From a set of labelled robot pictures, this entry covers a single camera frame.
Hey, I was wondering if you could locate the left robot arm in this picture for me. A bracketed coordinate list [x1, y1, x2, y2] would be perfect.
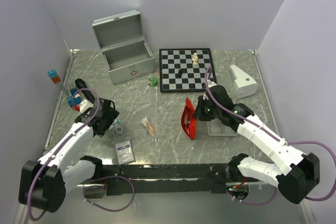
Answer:
[18, 99, 119, 212]

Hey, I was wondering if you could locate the black grey chessboard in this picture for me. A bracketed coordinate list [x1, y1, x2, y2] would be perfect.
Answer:
[159, 48, 214, 93]

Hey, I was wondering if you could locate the medical tape roll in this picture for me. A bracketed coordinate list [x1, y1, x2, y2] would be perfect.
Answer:
[115, 126, 123, 134]

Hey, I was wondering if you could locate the white plastic wedge housing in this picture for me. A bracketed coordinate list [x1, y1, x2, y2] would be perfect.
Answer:
[230, 65, 258, 99]

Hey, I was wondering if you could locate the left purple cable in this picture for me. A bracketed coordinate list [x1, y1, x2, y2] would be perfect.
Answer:
[26, 87, 136, 221]

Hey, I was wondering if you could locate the toy brick tower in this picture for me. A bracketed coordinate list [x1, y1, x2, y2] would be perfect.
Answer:
[47, 69, 82, 111]

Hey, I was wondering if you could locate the white gauze pad packet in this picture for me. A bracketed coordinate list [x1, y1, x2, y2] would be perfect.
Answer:
[116, 137, 135, 165]

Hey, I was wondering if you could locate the white bandage packet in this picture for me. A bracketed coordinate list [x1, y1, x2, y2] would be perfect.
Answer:
[112, 118, 121, 127]

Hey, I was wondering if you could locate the bag of cotton swabs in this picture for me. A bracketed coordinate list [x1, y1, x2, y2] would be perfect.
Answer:
[141, 117, 157, 142]

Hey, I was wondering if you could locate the metal first aid case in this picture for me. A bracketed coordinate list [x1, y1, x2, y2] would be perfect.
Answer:
[91, 10, 156, 85]

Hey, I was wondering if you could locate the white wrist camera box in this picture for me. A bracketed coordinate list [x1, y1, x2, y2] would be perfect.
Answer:
[77, 99, 93, 113]

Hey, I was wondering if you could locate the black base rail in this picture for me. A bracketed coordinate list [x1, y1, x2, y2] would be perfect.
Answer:
[71, 163, 260, 196]

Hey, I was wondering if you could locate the red first aid kit pouch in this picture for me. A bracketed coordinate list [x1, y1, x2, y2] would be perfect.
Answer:
[181, 98, 196, 140]

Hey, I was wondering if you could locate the green plastic clip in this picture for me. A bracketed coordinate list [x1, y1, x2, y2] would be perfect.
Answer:
[149, 77, 157, 87]

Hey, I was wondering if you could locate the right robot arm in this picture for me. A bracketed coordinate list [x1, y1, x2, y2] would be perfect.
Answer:
[193, 84, 320, 204]

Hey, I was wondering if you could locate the black microphone orange ring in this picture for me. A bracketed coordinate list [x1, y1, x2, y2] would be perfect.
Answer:
[75, 78, 99, 104]

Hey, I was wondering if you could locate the grey plastic tray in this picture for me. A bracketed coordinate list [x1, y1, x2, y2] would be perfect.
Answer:
[207, 119, 238, 137]

